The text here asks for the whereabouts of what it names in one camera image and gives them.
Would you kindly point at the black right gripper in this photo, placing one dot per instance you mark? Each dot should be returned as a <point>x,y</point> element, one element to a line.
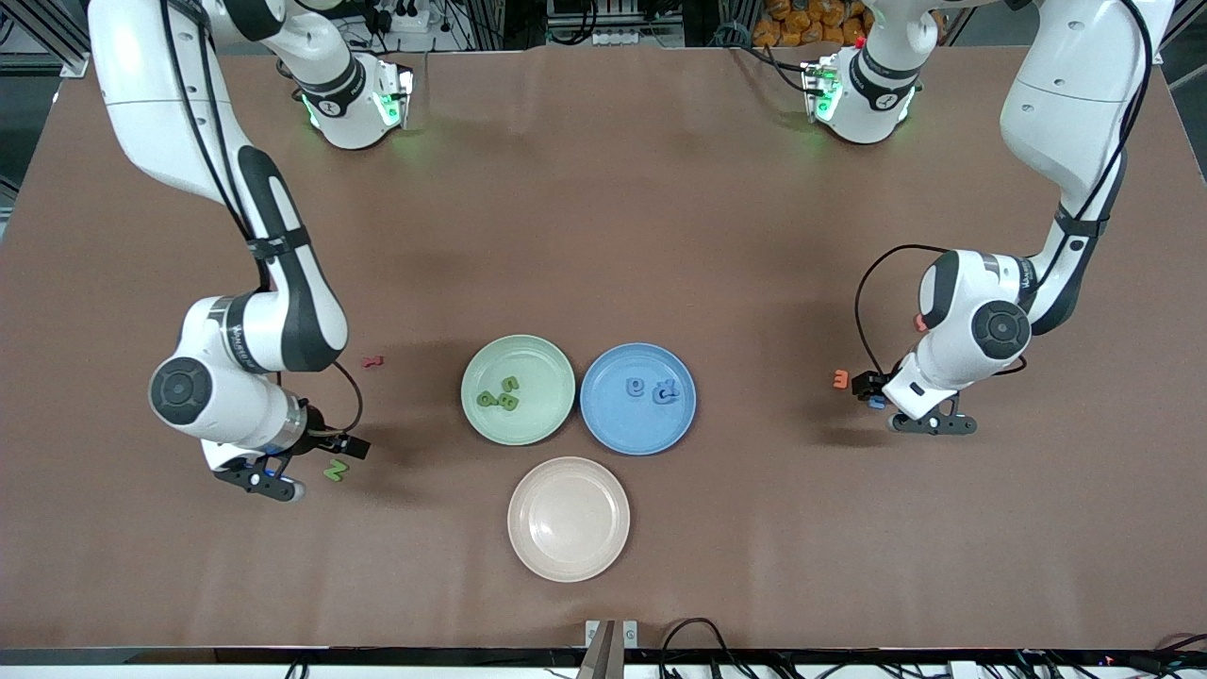
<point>323,436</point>

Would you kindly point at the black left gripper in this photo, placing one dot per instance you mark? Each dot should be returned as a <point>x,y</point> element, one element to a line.
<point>865,384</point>

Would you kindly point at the green foam letter N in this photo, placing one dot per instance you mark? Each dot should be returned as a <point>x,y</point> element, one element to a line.
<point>335,470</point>

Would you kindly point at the green foam letter a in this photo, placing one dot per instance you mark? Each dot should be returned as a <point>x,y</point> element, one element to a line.
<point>487,399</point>

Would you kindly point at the green foam letter B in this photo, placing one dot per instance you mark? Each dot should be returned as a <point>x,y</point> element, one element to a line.
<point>509,403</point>

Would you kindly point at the blue foam letter X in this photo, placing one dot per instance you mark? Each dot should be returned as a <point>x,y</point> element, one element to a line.
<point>674,385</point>

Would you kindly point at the blue foam lowercase e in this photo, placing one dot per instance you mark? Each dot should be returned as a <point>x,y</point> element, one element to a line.
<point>662,395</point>

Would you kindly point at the blue foam letter a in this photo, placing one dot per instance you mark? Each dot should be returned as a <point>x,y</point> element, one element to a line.
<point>636,387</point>

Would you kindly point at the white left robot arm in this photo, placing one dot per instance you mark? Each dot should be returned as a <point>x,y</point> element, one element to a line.
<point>1066,123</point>

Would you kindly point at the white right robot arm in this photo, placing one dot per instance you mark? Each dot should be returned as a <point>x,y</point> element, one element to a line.
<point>283,283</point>

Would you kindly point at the pale green plate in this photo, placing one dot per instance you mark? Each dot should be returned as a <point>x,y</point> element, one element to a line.
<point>542,415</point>

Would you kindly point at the beige plate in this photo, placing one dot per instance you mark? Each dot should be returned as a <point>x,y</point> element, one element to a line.
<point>569,519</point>

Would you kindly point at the blue plate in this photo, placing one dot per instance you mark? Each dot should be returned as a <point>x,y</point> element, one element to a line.
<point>622,424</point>

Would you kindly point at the brown table cover sheet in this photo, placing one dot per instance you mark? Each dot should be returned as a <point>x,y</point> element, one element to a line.
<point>603,189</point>

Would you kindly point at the orange objects pile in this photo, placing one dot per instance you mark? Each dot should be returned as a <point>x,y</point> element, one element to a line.
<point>801,24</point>

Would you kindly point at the white power strip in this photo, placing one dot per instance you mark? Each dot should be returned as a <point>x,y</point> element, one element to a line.
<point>405,17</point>
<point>622,38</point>

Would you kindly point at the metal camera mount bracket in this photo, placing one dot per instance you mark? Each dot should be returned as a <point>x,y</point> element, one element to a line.
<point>603,651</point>

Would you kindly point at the aluminium frame profile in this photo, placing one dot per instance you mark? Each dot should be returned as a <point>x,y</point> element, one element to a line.
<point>1188,19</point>
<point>74,64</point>

